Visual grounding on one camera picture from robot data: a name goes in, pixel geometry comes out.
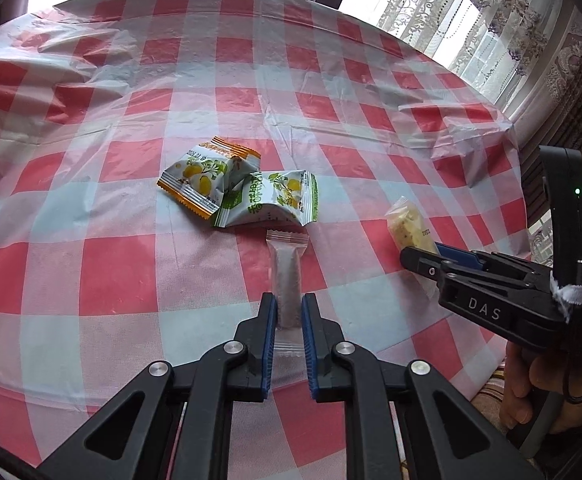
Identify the red checkered plastic tablecloth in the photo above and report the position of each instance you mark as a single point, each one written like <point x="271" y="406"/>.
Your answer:
<point x="121" y="270"/>

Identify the dark patterned curtain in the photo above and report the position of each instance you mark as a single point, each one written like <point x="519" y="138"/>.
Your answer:
<point x="571" y="75"/>

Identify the green-edged white snack packet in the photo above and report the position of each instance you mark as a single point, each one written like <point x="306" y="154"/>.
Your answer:
<point x="276" y="197"/>

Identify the clear long bar packet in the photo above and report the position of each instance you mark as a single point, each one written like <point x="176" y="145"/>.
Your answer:
<point x="289" y="280"/>

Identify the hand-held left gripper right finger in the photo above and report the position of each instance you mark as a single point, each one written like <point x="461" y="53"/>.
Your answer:
<point x="310" y="340"/>

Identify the orange-edged white snack packet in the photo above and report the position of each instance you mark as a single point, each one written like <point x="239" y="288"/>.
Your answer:
<point x="198" y="180"/>

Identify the white lace curtain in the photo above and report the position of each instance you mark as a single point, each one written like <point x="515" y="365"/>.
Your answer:
<point x="421" y="10"/>

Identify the person's right hand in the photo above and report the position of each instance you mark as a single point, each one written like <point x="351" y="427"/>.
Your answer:
<point x="521" y="390"/>

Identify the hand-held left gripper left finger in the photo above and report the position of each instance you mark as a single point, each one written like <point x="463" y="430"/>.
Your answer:
<point x="269" y="340"/>

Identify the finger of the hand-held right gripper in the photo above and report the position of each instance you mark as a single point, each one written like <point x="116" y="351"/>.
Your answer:
<point x="421" y="262"/>
<point x="453" y="252"/>

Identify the clear cream biscuit packet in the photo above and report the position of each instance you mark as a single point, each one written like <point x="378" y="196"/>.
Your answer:
<point x="411" y="227"/>

